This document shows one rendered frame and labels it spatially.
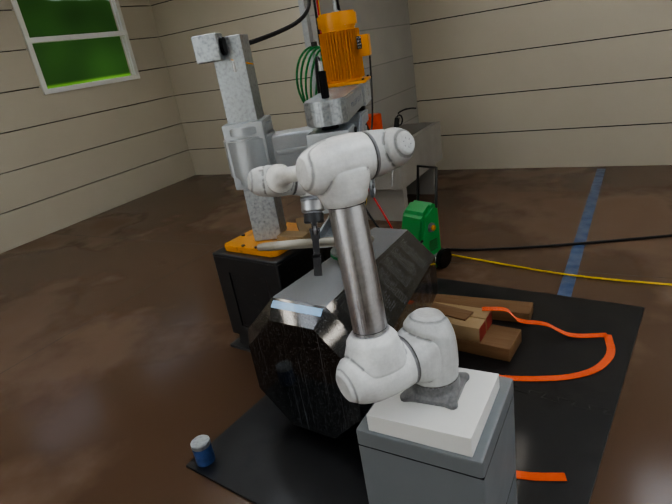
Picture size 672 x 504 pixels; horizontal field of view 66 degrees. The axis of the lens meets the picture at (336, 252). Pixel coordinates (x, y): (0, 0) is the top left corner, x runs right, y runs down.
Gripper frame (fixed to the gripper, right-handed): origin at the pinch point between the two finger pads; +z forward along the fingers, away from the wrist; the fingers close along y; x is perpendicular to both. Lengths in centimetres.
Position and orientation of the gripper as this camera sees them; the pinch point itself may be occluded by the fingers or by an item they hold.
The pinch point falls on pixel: (317, 266)
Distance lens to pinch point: 191.7
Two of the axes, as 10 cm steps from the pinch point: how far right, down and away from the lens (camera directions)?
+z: 0.8, 10.0, -0.1
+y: -0.4, 0.1, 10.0
